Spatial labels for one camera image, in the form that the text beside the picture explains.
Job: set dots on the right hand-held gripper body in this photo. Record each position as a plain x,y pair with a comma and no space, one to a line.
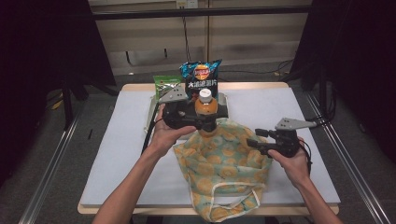
285,143

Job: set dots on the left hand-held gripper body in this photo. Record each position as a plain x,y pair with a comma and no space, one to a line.
176,115

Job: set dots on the white plastic tray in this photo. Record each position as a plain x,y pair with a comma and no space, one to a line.
224,99

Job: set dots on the orange drink bottle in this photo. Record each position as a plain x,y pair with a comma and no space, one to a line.
205,107

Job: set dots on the green snack packet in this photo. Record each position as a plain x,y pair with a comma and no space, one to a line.
165,84

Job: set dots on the orange-print cloth bag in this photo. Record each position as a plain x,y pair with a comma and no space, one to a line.
224,161

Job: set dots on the blue chip bag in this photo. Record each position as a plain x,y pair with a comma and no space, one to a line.
202,73

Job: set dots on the person's left hand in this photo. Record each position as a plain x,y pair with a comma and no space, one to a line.
166,140

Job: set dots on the person's right hand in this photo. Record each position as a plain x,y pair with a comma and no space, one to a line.
292,169

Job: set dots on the wooden table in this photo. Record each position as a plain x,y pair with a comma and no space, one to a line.
249,86

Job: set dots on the white table mat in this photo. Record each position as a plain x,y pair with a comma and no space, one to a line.
124,140

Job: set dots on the black horizontal bar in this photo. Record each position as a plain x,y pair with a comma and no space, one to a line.
186,13

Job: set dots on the black stand leg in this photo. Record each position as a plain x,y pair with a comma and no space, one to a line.
67,105

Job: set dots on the black curtain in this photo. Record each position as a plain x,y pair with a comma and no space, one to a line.
37,62
358,62

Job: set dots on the yellow floor object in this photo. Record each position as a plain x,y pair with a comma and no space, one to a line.
57,104

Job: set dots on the aluminium floor rail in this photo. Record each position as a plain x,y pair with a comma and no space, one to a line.
46,177
342,155

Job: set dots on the white wall socket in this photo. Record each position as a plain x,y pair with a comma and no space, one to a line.
186,3

